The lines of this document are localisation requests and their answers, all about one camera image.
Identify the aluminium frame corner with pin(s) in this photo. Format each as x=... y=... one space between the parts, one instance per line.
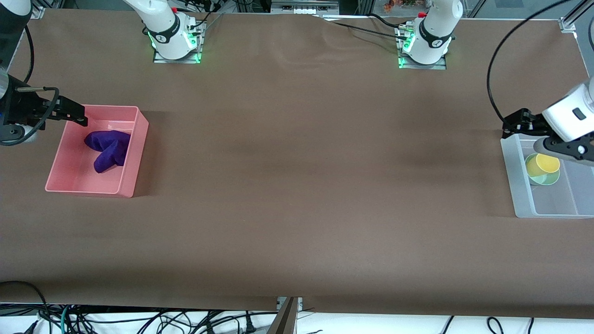
x=571 y=23

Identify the purple cloth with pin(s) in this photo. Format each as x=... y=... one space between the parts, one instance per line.
x=111 y=148

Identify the yellow cup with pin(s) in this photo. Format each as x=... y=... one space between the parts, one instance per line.
x=546 y=163

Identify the grey post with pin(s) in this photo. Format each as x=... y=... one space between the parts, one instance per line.
x=284 y=320

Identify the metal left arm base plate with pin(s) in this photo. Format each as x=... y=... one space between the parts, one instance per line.
x=441 y=66

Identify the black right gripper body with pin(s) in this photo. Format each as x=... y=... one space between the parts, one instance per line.
x=19 y=107

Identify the grey power strip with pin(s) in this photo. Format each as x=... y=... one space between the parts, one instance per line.
x=304 y=7

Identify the clear plastic bin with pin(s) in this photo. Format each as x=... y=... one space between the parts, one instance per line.
x=552 y=199

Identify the green bowl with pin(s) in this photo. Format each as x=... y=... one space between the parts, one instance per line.
x=545 y=180

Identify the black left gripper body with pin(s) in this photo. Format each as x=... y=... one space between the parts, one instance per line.
x=530 y=121

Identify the pink plastic bin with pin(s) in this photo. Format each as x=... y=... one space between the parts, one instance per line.
x=83 y=183

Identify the orange items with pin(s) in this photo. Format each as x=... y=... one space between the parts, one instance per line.
x=399 y=4

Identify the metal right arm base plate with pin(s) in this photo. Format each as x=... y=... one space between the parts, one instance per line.
x=197 y=51

